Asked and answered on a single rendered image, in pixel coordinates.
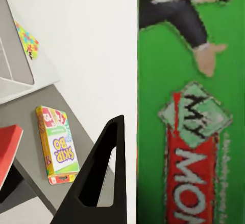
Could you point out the toy box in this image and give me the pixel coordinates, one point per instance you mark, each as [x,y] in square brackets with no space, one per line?
[15,71]

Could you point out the desk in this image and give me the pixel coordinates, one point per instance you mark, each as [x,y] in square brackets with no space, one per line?
[27,197]

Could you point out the board game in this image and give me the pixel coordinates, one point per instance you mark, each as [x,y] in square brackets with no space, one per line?
[58,148]
[190,136]

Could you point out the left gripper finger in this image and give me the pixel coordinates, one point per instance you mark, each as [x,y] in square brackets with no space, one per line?
[80,203]

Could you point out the jigsaw puzzle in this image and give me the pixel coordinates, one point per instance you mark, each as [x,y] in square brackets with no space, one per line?
[30,44]

